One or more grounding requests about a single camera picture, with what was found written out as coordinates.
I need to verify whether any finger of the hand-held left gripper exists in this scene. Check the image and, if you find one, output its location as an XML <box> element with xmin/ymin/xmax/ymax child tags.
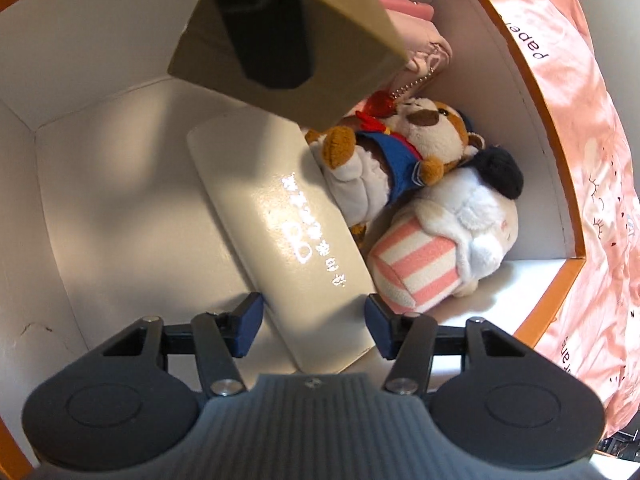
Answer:
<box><xmin>200</xmin><ymin>0</ymin><xmax>318</xmax><ymax>90</ymax></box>

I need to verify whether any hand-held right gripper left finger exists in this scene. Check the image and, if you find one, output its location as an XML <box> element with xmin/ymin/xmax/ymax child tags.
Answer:
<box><xmin>85</xmin><ymin>292</ymin><xmax>264</xmax><ymax>397</ymax></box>

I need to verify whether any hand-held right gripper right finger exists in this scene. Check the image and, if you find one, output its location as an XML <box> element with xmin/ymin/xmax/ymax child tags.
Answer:
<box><xmin>364</xmin><ymin>294</ymin><xmax>538</xmax><ymax>396</ymax></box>

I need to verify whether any small tan box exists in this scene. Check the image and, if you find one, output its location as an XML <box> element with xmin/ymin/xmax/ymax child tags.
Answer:
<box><xmin>166</xmin><ymin>0</ymin><xmax>408</xmax><ymax>133</ymax></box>

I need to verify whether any red keychain charm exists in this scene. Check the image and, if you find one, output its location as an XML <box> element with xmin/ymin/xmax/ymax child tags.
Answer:
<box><xmin>366</xmin><ymin>55</ymin><xmax>446</xmax><ymax>117</ymax></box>

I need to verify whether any long white box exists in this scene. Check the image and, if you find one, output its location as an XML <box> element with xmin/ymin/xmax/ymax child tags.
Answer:
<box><xmin>186</xmin><ymin>107</ymin><xmax>378</xmax><ymax>375</ymax></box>

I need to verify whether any pink pouch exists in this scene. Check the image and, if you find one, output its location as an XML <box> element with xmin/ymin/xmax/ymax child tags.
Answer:
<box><xmin>375</xmin><ymin>0</ymin><xmax>453</xmax><ymax>73</ymax></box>

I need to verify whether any white plush with striped cup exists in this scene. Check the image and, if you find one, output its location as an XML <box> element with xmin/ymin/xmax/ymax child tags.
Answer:
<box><xmin>365</xmin><ymin>145</ymin><xmax>526</xmax><ymax>313</ymax></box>

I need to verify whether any brown white dog plush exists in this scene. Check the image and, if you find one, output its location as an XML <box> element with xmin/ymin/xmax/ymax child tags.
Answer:
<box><xmin>305</xmin><ymin>97</ymin><xmax>486</xmax><ymax>238</ymax></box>

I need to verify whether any orange cardboard box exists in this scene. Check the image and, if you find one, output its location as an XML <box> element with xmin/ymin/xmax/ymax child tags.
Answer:
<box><xmin>0</xmin><ymin>0</ymin><xmax>587</xmax><ymax>480</ymax></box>

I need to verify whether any pink printed blanket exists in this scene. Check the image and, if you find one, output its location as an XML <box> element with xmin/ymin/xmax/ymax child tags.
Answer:
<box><xmin>450</xmin><ymin>0</ymin><xmax>640</xmax><ymax>438</ymax></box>

